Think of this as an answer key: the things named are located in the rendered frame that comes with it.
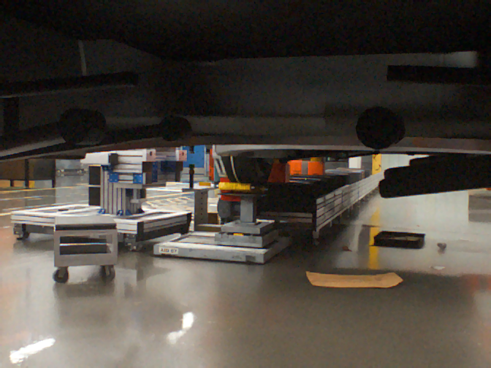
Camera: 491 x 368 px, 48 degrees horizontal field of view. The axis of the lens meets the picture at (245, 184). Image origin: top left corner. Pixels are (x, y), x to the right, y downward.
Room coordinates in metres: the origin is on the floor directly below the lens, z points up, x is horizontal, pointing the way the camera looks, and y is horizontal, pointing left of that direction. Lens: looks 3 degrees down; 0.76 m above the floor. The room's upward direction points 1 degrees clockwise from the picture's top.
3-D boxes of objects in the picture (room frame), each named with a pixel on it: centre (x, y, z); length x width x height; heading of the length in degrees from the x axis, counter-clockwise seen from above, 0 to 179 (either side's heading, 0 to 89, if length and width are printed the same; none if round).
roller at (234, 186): (4.12, 0.07, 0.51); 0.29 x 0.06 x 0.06; 73
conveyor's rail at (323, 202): (5.78, -0.94, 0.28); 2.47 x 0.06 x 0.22; 163
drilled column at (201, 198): (4.99, 0.40, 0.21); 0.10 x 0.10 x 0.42; 73
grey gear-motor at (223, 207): (4.55, 0.01, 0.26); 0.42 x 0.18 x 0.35; 73
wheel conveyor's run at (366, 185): (11.33, -2.22, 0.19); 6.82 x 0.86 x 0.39; 163
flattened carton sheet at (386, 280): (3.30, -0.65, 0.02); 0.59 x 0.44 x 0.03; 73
